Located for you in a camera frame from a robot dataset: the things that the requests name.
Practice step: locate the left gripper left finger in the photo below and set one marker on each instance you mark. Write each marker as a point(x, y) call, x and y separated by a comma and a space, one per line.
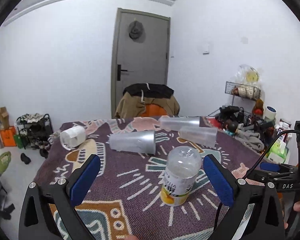
point(36, 220)

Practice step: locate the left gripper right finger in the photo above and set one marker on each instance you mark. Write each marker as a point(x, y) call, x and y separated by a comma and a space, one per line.
point(266, 221)

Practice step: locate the vitamin C drink bottle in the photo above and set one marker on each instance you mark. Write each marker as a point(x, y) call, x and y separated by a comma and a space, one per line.
point(182, 168)

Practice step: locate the white labelled plastic cup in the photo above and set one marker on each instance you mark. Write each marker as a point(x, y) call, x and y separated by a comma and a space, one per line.
point(72, 137)

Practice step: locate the lower clear plastic cup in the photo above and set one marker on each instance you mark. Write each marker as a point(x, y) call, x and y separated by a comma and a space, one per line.
point(205, 136)

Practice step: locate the clear plastic cup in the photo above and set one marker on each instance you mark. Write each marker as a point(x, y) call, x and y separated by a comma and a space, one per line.
point(205, 136)
point(176, 123)

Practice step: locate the frosted grey plastic cup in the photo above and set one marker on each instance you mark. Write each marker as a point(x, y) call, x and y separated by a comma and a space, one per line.
point(137, 142)

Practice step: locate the upper clear plastic cup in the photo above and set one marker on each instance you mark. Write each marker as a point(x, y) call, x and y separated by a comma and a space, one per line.
point(176, 123)

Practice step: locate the green tissue pack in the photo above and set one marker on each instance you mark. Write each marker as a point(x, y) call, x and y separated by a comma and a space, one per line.
point(278, 152)

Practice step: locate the grey cloth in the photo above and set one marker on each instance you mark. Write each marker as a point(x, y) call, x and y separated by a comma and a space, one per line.
point(250, 139)

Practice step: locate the black shoe on floor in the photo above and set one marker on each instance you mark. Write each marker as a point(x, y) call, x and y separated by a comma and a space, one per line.
point(25, 159)

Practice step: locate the white tape roll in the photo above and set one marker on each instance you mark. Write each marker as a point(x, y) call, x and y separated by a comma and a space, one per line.
point(269, 113)

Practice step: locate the green slipper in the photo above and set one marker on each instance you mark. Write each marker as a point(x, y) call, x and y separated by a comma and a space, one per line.
point(5, 159)

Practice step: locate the black shoe rack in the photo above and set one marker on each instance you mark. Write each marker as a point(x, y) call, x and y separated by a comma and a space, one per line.
point(34, 129)

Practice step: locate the orange box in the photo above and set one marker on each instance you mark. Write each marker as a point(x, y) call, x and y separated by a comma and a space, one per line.
point(7, 136)

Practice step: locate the patterned purple tablecloth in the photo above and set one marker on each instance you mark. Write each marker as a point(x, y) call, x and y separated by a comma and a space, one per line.
point(125, 196)

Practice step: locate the cardboard box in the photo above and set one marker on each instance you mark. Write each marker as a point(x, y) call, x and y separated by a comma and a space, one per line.
point(4, 118)

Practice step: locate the orange chair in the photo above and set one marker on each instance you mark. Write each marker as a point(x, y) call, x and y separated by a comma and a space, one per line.
point(154, 110)

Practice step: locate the black garment on chair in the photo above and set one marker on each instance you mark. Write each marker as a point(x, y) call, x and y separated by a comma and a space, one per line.
point(149, 90)

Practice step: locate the grey door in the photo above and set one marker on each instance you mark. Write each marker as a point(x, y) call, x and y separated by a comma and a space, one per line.
point(144, 60)

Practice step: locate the grey hat on door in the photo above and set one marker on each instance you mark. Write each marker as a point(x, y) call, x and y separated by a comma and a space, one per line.
point(135, 30)

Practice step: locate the wire wall basket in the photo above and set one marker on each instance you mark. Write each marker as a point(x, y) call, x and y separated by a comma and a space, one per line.
point(242, 91)

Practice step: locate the wall light switch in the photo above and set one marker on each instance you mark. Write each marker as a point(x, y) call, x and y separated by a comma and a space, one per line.
point(206, 49)

